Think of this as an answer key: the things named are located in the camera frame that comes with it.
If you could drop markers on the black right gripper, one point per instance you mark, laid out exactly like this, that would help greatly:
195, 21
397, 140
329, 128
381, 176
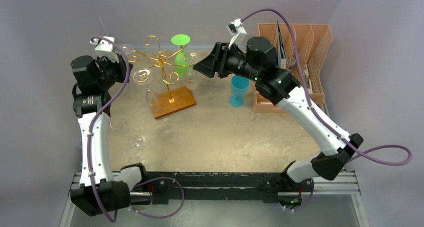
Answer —
223, 60

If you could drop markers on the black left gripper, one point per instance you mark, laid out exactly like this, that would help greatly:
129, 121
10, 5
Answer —
121, 67

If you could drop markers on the green plastic goblet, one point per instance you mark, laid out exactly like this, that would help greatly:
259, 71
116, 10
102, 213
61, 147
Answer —
182, 41

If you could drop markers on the clear glass back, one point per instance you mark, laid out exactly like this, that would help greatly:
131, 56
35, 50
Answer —
128, 50

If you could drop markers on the clear flute wine glass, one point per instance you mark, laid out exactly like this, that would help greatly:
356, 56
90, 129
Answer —
144, 77

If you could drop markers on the blue plastic goblet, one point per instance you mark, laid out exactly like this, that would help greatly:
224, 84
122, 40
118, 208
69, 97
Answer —
239, 87

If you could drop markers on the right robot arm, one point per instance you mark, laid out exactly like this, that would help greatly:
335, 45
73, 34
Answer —
282, 89

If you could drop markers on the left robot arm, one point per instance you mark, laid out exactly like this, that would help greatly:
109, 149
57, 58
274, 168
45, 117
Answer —
91, 105

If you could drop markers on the gold wine glass rack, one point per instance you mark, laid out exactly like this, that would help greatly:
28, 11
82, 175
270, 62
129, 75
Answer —
172, 100

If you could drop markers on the grey white folder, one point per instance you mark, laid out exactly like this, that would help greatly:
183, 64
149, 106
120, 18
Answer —
281, 53

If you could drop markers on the peach file organizer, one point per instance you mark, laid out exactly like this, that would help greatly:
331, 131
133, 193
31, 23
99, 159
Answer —
313, 42

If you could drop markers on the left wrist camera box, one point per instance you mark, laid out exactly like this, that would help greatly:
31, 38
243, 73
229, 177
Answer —
105, 49

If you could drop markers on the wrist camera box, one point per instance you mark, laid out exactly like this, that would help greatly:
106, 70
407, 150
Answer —
105, 49
237, 32

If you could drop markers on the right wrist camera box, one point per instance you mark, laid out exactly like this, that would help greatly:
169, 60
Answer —
237, 32

